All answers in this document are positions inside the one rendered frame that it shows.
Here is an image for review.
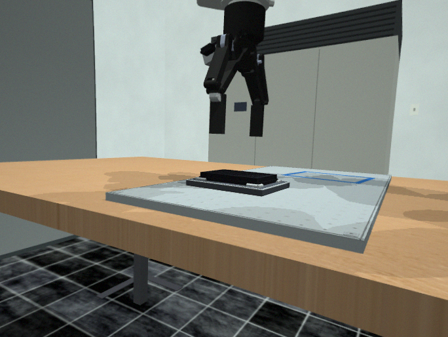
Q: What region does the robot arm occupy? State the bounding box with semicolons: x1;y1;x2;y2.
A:
196;0;274;66

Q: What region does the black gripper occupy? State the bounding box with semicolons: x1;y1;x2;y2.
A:
204;1;269;137

